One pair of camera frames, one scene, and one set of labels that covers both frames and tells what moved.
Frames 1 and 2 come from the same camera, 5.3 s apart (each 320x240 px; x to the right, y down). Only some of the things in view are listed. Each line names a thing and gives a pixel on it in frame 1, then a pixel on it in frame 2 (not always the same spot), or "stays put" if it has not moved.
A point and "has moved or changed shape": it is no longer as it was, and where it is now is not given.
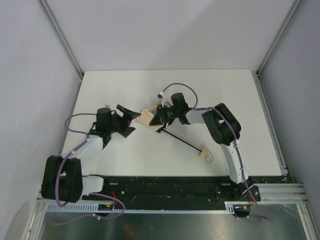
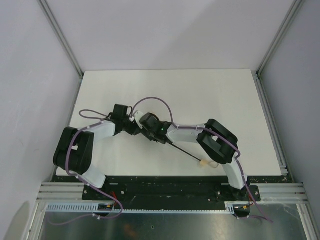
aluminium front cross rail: [276, 193] stays put
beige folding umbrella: [144, 117] has moved or changed shape
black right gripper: [160, 116] -> [152, 135]
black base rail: [177, 189] stays put
